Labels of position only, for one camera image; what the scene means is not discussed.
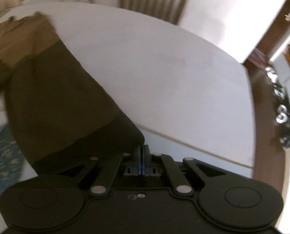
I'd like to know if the brown two-tone sweater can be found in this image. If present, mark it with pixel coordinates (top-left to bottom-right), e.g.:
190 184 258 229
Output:
0 12 144 175

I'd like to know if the patterned white blue table mat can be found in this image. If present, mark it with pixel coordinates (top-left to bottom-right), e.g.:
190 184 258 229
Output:
0 97 255 210

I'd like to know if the white sneakers pair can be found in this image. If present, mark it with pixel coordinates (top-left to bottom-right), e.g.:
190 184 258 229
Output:
275 104 288 124

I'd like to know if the dark shoes pair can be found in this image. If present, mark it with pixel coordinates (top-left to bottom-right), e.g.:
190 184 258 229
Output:
273 83 287 103

